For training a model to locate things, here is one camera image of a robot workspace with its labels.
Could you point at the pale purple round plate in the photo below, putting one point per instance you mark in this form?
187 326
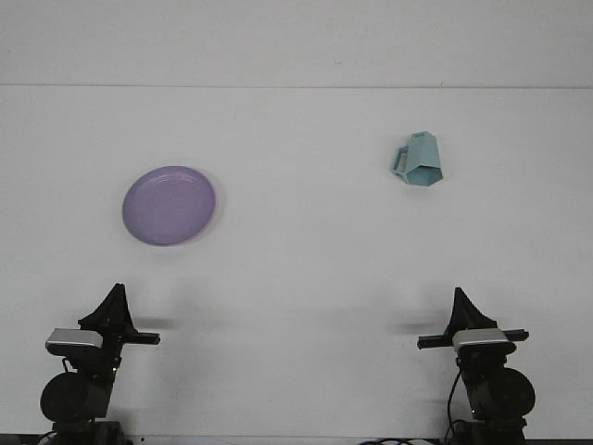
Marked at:
169 206

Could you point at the pale blue faceted cup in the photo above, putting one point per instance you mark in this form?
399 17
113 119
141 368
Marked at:
424 157

